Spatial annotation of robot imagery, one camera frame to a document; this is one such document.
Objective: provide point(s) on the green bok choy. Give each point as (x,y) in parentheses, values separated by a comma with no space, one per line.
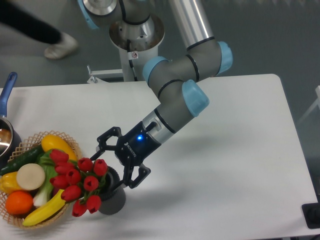
(44,193)

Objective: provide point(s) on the beige round radish slice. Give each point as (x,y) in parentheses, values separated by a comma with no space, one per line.
(30,176)

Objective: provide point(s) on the white frame at right edge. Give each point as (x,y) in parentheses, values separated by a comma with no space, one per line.
(313,106)

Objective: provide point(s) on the dark grey ribbed vase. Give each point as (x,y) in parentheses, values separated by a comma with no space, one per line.
(113,197)

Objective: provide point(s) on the red tulip bouquet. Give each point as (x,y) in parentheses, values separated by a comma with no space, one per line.
(82,181)

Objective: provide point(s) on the black device at table edge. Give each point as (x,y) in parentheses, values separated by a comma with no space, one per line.
(311,212)

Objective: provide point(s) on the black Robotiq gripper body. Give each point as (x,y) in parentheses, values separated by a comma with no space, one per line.
(133,147)

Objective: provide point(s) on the yellow banana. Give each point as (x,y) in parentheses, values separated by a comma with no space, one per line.
(46,211)

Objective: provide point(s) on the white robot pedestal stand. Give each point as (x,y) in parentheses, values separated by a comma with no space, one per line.
(136,44)

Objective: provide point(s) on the green cucumber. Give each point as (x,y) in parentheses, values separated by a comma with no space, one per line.
(28,157)

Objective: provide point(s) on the black trouser leg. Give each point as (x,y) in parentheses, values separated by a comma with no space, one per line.
(36,29)

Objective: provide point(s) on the white shoe of person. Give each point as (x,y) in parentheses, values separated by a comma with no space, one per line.
(62,49)

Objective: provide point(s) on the yellow bell pepper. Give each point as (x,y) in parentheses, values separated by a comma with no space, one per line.
(9,184)

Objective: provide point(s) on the orange fruit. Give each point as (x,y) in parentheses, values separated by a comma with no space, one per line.
(19,203)

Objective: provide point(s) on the blue handled steel saucepan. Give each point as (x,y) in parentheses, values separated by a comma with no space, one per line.
(9,138)

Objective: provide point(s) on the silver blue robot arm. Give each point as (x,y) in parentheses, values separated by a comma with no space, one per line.
(174,82)

